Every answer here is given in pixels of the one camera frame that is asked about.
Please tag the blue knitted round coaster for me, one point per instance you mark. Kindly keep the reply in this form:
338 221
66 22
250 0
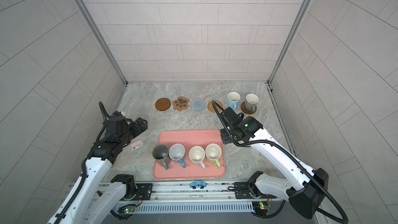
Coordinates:
198 105

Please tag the circuit board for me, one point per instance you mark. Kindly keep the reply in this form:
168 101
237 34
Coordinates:
261 208
127 209

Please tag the white mug green handle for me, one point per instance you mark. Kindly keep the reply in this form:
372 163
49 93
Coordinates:
213 154

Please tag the aluminium mounting rail frame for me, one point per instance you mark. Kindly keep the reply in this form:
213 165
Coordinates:
177 196

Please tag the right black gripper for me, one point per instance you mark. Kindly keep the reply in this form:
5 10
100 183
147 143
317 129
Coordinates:
224 138

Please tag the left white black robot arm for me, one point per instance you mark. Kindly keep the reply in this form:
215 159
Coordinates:
76 209

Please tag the cork paw print coaster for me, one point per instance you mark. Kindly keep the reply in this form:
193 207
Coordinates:
181 103

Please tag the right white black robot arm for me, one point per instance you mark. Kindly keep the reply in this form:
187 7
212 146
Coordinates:
305 188

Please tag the right circuit board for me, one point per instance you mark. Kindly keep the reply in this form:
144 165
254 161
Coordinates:
261 208

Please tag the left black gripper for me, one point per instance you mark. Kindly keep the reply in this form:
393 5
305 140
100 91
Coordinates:
134 125

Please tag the white mug blue handle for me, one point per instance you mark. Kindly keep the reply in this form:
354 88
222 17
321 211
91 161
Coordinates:
233 100

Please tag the woven rattan round coaster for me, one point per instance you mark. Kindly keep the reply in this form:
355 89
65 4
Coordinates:
215 106

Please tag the dark grey mug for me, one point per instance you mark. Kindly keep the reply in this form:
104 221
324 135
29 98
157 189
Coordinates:
161 155

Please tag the pink small object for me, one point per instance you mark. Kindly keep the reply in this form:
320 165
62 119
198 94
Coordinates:
136 144

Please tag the brown wooden round coaster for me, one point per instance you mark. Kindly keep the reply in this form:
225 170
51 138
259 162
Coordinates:
246 111
163 104

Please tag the small blue toy car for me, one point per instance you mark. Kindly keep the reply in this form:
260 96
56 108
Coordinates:
198 185

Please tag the grey mug blue handle front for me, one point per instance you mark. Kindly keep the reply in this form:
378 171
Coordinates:
177 154

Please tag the white mug pink handle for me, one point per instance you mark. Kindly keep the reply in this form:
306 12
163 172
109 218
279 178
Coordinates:
197 155

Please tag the pink rectangular tray mat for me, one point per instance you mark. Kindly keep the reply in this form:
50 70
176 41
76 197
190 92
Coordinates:
189 139

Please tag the left circuit board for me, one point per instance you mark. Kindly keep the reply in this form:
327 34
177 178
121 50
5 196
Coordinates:
127 209

